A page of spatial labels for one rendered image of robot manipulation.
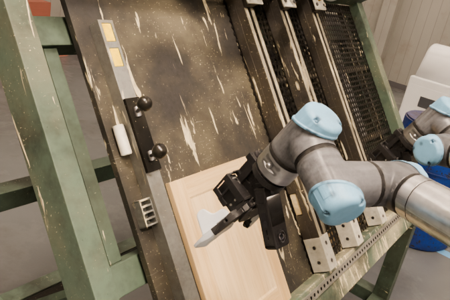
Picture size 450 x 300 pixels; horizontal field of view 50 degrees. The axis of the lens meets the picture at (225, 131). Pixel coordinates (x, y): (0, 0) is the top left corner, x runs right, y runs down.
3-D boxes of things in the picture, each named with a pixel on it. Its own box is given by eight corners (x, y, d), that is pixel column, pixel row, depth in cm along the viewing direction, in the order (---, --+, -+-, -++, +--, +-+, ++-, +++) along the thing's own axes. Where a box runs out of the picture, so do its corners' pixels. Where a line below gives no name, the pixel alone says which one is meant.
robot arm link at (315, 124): (320, 131, 74) (299, 92, 79) (278, 175, 80) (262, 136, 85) (354, 139, 78) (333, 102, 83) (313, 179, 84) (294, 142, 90)
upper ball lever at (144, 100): (130, 121, 127) (140, 111, 115) (126, 107, 127) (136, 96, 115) (144, 117, 128) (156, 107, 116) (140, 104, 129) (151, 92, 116)
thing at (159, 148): (144, 165, 126) (156, 160, 114) (140, 151, 127) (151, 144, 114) (159, 161, 128) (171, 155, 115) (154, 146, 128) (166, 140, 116)
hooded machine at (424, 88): (406, 137, 701) (438, 41, 655) (449, 154, 663) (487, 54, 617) (384, 144, 649) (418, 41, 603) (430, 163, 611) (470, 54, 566)
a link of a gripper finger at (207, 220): (182, 226, 94) (220, 198, 94) (198, 252, 92) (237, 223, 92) (177, 224, 92) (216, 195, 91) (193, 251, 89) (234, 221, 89)
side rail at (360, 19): (400, 192, 276) (420, 188, 269) (339, 10, 281) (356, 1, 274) (404, 189, 282) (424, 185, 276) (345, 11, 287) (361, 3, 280)
